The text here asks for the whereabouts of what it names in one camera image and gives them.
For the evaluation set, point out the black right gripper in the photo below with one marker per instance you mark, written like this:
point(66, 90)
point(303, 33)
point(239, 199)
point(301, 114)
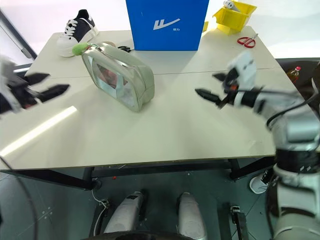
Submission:
point(230, 77)

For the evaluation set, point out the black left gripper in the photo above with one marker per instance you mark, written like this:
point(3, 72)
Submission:
point(23, 93)

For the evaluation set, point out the silver transparent toiletry bag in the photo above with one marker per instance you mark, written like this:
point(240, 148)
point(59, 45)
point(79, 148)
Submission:
point(125, 75)

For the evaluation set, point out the green fuzzy charm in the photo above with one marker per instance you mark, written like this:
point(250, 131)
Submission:
point(79, 49)

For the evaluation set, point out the small yellow piece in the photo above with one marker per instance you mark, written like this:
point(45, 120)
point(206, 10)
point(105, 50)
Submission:
point(205, 26)

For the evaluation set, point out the black and white sneaker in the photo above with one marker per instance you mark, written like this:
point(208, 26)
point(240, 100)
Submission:
point(77, 31)

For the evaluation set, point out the yellow plastic bin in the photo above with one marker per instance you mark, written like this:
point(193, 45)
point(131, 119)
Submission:
point(233, 18)

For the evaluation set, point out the blue box with white logo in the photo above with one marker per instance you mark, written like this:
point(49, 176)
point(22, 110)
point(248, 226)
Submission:
point(167, 22)

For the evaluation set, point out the brown drink bottle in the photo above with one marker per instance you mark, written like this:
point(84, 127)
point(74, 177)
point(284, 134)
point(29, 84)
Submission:
point(294, 75)

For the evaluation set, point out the white roll in bin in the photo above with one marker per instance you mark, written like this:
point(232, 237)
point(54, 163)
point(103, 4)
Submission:
point(231, 4)

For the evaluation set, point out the small black object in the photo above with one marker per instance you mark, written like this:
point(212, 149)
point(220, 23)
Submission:
point(124, 48)

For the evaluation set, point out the white shoe on floor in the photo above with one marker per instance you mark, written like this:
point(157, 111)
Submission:
point(261, 182)

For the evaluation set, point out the silver right robot leg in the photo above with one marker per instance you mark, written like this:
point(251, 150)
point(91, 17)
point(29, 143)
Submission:
point(191, 217)

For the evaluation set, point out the silver robot leg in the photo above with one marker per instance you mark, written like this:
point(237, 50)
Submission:
point(191, 217)
point(125, 215)

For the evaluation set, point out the silver left robot leg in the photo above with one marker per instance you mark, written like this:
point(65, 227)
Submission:
point(125, 215)

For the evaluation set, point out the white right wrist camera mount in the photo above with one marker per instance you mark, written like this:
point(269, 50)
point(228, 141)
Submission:
point(245, 70)

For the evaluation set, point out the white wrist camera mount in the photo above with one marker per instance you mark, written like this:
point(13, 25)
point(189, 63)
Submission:
point(245, 70)
point(7, 68)

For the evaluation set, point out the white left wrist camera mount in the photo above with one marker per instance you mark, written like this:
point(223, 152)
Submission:
point(7, 68)

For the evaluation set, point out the dark window frame bar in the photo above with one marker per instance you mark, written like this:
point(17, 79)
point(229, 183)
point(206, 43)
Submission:
point(17, 37)

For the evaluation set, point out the black table frame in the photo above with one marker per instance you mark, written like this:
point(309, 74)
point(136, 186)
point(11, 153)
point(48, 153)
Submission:
point(155, 168)

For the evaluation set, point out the black floor stand bracket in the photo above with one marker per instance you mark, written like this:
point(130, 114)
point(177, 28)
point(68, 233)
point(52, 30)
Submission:
point(238, 220)

